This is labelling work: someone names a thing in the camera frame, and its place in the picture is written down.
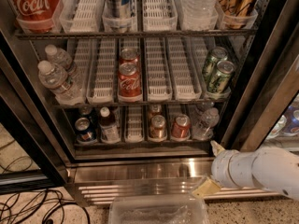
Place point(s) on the front red coke can middle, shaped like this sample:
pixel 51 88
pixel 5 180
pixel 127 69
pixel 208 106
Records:
pixel 129 80

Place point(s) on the rear red coke can middle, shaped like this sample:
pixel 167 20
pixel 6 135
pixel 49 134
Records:
pixel 129 55

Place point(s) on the clear water bottle top shelf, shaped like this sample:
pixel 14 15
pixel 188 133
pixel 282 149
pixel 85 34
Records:
pixel 199 0

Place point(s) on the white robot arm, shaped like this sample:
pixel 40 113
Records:
pixel 269 168

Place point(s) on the front green can middle shelf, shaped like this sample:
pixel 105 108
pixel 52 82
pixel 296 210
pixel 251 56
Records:
pixel 221 77

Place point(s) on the front water bottle middle shelf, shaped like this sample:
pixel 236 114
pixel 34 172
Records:
pixel 60 83

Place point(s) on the clear water bottle bottom shelf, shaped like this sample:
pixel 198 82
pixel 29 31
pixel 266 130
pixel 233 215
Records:
pixel 204 127

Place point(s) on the gold brown can top shelf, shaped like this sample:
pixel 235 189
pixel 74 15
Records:
pixel 236 14

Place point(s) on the white can behind right door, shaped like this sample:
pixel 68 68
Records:
pixel 277 128

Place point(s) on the silver blue can top shelf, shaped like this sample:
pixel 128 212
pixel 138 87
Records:
pixel 120 9

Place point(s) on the clear water bottle shelf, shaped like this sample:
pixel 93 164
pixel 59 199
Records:
pixel 199 0
pixel 204 127

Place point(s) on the steel fridge with glass doors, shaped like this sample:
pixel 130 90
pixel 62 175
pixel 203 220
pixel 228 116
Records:
pixel 172 50

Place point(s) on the brown drink bottle white cap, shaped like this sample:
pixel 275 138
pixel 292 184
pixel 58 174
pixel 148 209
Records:
pixel 108 125

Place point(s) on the red coke can bottom shelf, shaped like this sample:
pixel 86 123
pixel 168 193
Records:
pixel 181 126

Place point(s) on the large red Coca-Cola can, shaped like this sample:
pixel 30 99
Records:
pixel 39 16

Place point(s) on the clear plastic bin on floor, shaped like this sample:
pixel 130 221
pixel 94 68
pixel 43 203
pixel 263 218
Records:
pixel 158 209

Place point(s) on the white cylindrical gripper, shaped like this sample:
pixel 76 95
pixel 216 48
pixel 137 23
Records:
pixel 220 168

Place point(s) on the front orange can bottom shelf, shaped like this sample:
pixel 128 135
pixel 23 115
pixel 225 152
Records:
pixel 157 127

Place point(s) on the orange can shelf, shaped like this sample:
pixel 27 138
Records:
pixel 154 110
pixel 157 127

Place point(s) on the blue can behind right door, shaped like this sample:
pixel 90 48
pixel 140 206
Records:
pixel 291 127

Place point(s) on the green can shelf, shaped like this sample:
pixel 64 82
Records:
pixel 213 57
pixel 221 77

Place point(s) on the rear green can middle shelf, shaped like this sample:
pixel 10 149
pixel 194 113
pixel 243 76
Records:
pixel 213 57

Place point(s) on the rear water bottle middle shelf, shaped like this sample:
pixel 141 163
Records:
pixel 63 58

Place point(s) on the rear orange can bottom shelf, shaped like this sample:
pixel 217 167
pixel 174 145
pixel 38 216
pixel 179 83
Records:
pixel 154 110

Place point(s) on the blue pepsi can bottom shelf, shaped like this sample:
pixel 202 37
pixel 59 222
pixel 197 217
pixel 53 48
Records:
pixel 86 133

